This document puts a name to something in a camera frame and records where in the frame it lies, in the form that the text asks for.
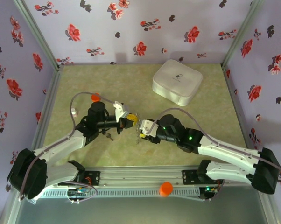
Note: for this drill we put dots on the aluminium frame post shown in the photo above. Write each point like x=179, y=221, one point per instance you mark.
x=242, y=35
x=37, y=35

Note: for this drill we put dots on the orange-capped bottle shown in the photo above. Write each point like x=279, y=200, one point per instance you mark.
x=96, y=96

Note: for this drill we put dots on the orange cap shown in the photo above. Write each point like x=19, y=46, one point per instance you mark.
x=166, y=188

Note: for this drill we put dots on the left base wiring bundle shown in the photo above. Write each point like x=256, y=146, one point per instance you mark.
x=78, y=192

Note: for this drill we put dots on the white zip pouch case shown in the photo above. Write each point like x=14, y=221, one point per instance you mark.
x=177, y=81

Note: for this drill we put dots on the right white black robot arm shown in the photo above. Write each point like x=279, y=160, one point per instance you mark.
x=224, y=151

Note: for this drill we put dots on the right base controller wiring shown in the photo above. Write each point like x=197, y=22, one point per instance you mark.
x=208, y=192

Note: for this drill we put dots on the small pink-label white bottle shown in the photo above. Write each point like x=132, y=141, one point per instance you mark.
x=74, y=112

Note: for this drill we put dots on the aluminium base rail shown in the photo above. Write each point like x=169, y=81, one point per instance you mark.
x=140, y=176

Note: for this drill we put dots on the clear plastic bag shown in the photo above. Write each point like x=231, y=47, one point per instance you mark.
x=34, y=201

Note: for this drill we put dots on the aluminium side rail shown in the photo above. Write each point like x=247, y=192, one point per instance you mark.
x=235, y=105
x=49, y=105

